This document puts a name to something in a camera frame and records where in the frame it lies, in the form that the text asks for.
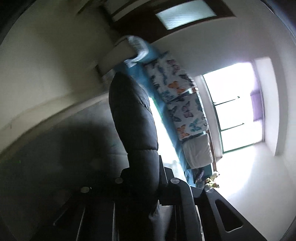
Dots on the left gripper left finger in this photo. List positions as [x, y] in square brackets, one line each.
[119, 182]

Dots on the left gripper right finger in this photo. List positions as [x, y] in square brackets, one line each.
[171, 189]

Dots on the large black puffer coat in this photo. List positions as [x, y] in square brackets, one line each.
[138, 208]

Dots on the plush toys on ledge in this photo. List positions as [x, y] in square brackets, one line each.
[210, 181]

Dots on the plain white pillow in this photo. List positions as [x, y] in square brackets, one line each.
[197, 151]

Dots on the right butterfly print pillow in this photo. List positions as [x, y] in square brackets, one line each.
[188, 116]

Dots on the butterfly print pillow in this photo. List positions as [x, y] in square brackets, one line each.
[168, 77]
[188, 116]

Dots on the left butterfly print pillow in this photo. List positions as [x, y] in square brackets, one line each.
[168, 77]

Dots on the green framed window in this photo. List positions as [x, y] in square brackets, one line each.
[229, 89]

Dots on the purple curtain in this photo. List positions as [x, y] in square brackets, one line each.
[257, 105]

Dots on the dark wooden door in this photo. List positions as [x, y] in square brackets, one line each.
[153, 20]

